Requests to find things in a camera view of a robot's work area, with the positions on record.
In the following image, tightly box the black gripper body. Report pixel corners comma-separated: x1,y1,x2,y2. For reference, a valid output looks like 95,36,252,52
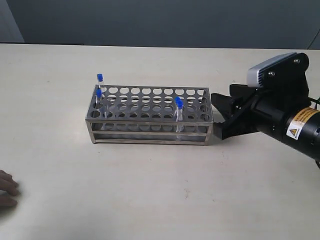
229,84,320,160

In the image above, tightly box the blue-capped test tube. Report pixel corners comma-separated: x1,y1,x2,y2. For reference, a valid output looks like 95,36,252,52
95,88,108,118
174,96,183,107
175,104,184,140
96,73,104,90

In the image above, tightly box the stainless steel test tube rack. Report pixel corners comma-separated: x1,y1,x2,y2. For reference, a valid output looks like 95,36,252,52
85,85,213,146

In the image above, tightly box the person's hand at table edge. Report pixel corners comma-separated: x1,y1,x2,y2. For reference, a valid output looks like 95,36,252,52
0,169,21,208

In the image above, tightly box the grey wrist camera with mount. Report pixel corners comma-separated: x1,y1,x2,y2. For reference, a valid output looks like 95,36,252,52
246,52,311,108

